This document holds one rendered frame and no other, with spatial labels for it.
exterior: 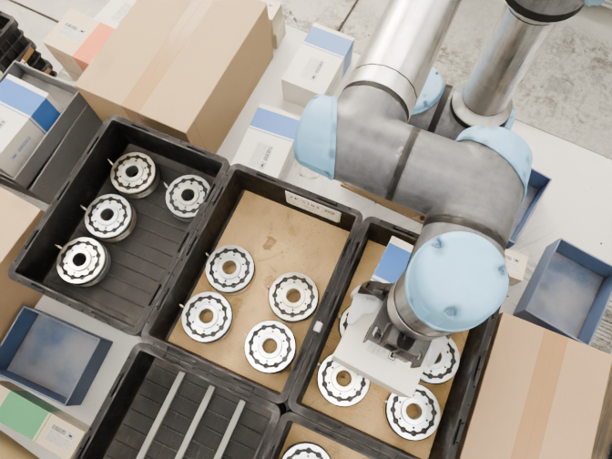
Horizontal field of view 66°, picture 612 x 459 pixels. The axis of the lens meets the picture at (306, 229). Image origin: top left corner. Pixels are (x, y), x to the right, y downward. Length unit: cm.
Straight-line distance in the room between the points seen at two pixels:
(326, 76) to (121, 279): 71
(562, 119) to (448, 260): 204
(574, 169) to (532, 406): 65
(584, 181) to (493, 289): 104
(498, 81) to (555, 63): 168
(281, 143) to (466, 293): 86
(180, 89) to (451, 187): 84
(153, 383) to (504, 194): 80
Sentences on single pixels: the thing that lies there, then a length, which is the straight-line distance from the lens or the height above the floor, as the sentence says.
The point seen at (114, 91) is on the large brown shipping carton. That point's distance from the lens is 122.
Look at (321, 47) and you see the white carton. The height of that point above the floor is 79.
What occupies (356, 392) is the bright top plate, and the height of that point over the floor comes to 86.
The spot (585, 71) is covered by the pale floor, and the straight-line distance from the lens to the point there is 260.
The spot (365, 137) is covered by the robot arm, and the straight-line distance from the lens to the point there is 44.
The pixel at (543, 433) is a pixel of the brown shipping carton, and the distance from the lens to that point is 106.
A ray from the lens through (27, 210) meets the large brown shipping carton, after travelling 116.
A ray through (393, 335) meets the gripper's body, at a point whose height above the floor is 131.
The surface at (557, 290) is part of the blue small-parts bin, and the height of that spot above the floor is 70.
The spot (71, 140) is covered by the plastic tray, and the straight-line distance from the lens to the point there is 135.
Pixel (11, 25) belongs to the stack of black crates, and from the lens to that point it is 193.
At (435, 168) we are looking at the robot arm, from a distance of 44.
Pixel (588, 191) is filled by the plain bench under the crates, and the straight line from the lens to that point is 141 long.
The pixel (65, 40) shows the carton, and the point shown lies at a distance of 143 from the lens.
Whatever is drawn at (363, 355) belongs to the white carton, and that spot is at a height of 114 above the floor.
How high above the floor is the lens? 182
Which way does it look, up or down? 71 degrees down
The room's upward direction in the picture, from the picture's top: 2 degrees counter-clockwise
